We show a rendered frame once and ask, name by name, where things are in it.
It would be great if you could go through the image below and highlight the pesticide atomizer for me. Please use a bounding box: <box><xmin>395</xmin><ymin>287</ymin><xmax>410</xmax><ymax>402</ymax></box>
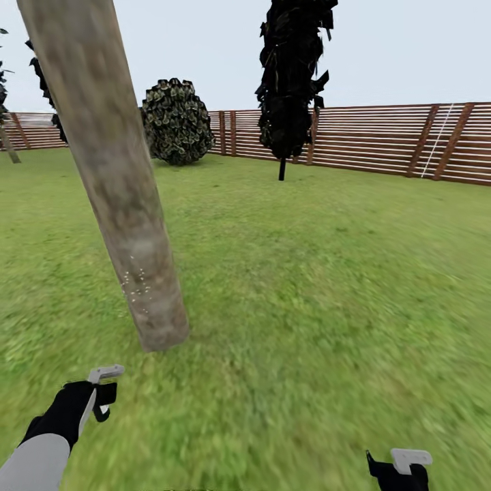
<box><xmin>92</xmin><ymin>405</ymin><xmax>109</xmax><ymax>421</ymax></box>

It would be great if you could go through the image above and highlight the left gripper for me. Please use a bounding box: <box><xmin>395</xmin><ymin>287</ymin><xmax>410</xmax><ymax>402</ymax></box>
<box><xmin>93</xmin><ymin>383</ymin><xmax>117</xmax><ymax>408</ymax></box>

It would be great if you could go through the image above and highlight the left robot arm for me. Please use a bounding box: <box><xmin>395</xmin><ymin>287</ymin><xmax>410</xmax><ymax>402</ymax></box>
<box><xmin>0</xmin><ymin>364</ymin><xmax>125</xmax><ymax>491</ymax></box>

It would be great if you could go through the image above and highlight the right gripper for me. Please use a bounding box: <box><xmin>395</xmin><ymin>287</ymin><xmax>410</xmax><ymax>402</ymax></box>
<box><xmin>368</xmin><ymin>456</ymin><xmax>428</xmax><ymax>491</ymax></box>

